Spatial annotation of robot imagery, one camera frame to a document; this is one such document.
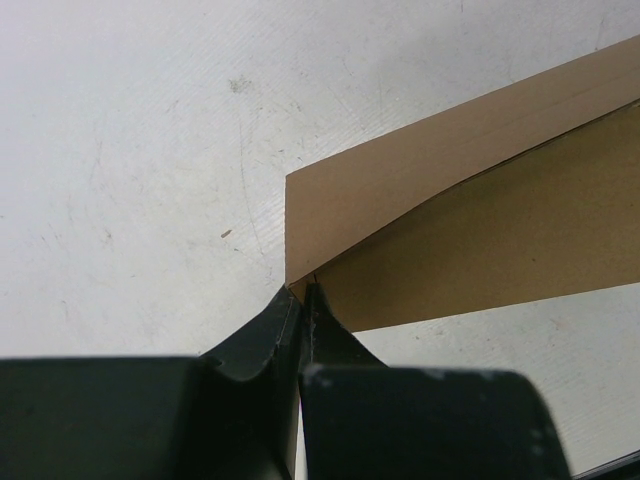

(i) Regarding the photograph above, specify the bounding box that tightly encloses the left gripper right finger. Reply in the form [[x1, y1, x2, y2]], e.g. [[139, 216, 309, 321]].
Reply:
[[300, 283, 570, 479]]

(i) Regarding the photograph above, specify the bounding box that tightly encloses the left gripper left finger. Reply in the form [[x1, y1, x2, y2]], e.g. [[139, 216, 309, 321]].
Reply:
[[1, 289, 301, 479]]

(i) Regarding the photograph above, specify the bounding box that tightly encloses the large brown cardboard box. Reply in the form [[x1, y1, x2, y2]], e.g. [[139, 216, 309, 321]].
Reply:
[[285, 37, 639, 331]]

